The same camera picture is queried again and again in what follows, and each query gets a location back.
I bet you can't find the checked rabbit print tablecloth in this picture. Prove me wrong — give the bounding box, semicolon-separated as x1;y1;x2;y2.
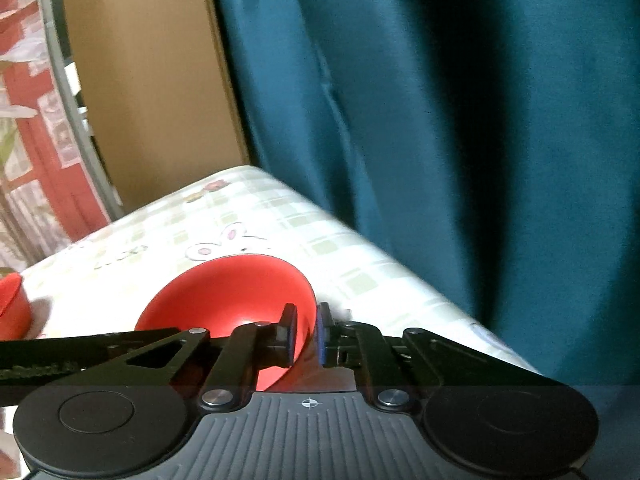
0;165;546;480

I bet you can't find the wooden board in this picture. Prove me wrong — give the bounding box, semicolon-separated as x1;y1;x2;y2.
57;0;251;217

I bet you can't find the printed room scene backdrop cloth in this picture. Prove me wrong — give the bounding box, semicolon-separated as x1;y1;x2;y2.
0;0;124;272

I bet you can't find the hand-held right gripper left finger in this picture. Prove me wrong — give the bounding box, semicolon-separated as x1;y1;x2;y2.
122;302;299;411

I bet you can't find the teal curtain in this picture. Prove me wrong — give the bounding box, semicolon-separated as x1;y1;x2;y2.
207;0;640;387

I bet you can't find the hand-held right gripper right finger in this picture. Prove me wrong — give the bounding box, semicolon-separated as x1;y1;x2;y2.
316;302;551;411

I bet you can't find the large red bowl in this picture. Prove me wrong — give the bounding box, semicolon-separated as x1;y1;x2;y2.
134;255;319;392

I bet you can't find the small red bowl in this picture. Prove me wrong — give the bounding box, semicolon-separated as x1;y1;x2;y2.
0;272;32;342

